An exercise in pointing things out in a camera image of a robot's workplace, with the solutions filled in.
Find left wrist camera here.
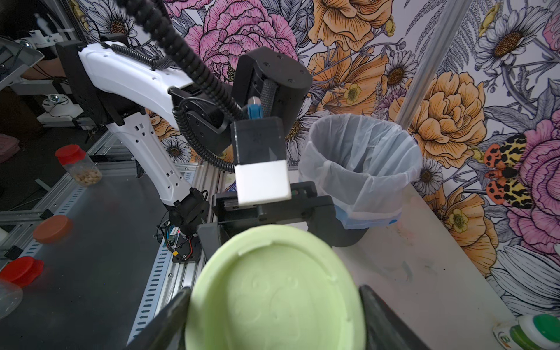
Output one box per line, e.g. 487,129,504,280
231,117,292,207

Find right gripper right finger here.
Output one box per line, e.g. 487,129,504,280
359,285,429,350

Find aluminium front rail frame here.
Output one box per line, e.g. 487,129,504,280
1,134,197,349

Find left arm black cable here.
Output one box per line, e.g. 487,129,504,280
114,0,263,174

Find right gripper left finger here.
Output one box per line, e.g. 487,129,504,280
126,287,192,350

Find red lid outside enclosure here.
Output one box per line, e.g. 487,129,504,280
0,256,45,288

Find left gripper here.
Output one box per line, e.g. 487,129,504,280
196,181,338,262

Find red-lid jar outside enclosure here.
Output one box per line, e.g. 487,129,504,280
55,144,102,187

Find black trash bin with liner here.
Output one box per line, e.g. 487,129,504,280
298,114,423,247

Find small green-cap white bottle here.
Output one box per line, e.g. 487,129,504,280
493,314,559,350

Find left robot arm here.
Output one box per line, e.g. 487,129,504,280
57,41,344,261

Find orange lid outside enclosure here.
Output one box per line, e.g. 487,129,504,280
33,215,74,244

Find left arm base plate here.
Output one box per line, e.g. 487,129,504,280
154,211,203,264

